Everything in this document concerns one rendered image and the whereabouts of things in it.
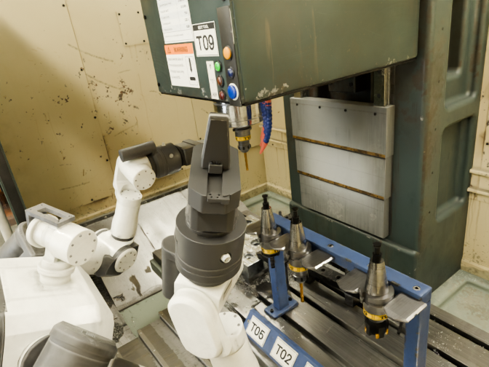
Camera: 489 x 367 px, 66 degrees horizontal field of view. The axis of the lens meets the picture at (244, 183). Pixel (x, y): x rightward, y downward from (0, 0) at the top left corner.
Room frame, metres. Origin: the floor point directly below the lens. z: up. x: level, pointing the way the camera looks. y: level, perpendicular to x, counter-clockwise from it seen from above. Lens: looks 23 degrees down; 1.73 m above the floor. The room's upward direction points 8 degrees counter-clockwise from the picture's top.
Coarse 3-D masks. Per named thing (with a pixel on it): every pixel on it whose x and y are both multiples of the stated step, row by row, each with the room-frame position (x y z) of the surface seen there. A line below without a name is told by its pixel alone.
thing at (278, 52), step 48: (144, 0) 1.15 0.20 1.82; (192, 0) 0.93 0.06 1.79; (240, 0) 0.82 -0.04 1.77; (288, 0) 0.89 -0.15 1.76; (336, 0) 0.97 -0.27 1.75; (384, 0) 1.07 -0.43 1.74; (240, 48) 0.82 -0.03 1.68; (288, 48) 0.88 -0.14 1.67; (336, 48) 0.97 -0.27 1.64; (384, 48) 1.07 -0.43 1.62; (192, 96) 1.00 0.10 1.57
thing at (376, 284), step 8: (376, 264) 0.57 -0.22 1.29; (384, 264) 0.58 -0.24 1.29; (368, 272) 0.58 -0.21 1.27; (376, 272) 0.57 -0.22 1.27; (384, 272) 0.57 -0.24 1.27; (368, 280) 0.58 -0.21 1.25; (376, 280) 0.57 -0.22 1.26; (384, 280) 0.57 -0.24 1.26; (368, 288) 0.58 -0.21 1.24; (376, 288) 0.57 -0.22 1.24; (384, 288) 0.57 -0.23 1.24
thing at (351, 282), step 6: (354, 270) 0.66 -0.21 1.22; (360, 270) 0.66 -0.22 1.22; (348, 276) 0.65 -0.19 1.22; (354, 276) 0.64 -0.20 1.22; (360, 276) 0.64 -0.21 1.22; (366, 276) 0.64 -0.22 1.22; (342, 282) 0.63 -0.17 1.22; (348, 282) 0.63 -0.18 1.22; (354, 282) 0.63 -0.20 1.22; (360, 282) 0.62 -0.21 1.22; (342, 288) 0.61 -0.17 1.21; (348, 288) 0.61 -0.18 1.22; (354, 288) 0.61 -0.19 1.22
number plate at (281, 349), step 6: (276, 342) 0.76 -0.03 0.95; (282, 342) 0.75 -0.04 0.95; (276, 348) 0.75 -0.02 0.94; (282, 348) 0.74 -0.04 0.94; (288, 348) 0.73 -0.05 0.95; (270, 354) 0.75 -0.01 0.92; (276, 354) 0.74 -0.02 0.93; (282, 354) 0.73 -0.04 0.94; (288, 354) 0.72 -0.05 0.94; (294, 354) 0.71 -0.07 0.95; (282, 360) 0.72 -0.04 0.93; (288, 360) 0.71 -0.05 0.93; (294, 360) 0.70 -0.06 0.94; (288, 366) 0.70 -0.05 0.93
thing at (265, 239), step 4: (260, 228) 0.88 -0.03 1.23; (260, 232) 0.86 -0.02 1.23; (276, 232) 0.85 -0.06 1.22; (280, 232) 0.85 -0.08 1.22; (260, 236) 0.85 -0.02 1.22; (264, 236) 0.84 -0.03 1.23; (268, 236) 0.83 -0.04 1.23; (272, 236) 0.83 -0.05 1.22; (276, 236) 0.84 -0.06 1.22; (260, 240) 0.85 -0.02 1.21; (264, 240) 0.85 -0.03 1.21; (268, 240) 0.84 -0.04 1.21; (264, 244) 0.84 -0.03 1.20; (268, 244) 0.83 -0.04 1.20
